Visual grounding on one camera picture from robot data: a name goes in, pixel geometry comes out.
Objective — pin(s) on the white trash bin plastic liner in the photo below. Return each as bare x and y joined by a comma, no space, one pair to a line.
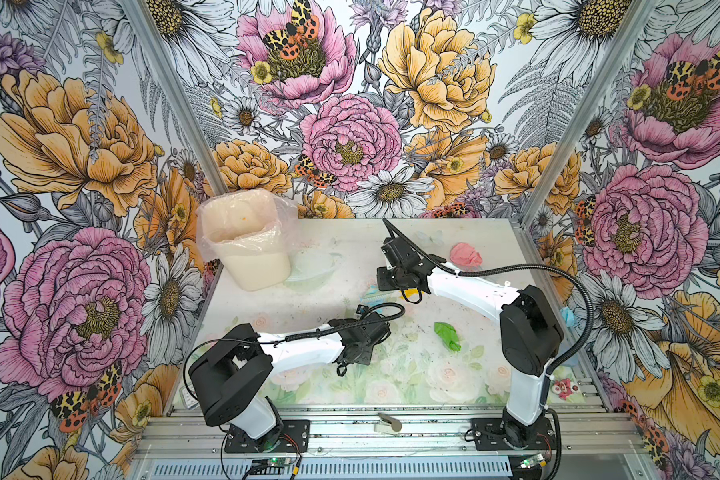
251,232

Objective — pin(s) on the pink paper scrap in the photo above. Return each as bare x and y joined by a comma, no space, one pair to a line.
465,256

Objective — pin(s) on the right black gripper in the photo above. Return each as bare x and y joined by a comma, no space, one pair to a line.
382,284

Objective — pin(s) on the small beige clip on rail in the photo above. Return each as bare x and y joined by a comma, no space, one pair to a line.
387,424

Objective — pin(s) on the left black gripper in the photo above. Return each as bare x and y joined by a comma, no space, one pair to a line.
366,355

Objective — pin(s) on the aluminium rail frame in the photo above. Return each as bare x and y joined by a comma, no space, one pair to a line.
592,444

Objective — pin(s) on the green paper scrap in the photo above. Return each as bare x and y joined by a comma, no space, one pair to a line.
448,335

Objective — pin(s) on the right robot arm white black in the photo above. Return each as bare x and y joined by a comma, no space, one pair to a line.
530,336

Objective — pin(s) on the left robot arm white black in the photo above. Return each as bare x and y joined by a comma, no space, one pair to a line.
226,380

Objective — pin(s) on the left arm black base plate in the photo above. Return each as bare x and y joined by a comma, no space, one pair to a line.
290,436

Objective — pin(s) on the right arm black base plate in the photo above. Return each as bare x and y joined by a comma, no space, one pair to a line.
500,434

